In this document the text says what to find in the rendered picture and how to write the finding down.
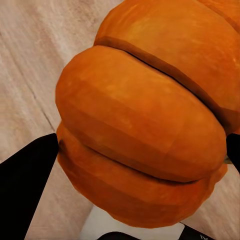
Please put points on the pumpkin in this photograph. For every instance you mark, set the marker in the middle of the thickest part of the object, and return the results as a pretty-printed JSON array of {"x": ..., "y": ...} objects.
[{"x": 146, "y": 111}]

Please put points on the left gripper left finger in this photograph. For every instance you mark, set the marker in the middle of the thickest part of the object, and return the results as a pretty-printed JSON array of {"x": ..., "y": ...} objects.
[{"x": 23, "y": 178}]

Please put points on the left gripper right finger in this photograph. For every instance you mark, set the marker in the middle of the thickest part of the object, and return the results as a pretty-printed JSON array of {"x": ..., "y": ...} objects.
[{"x": 233, "y": 149}]

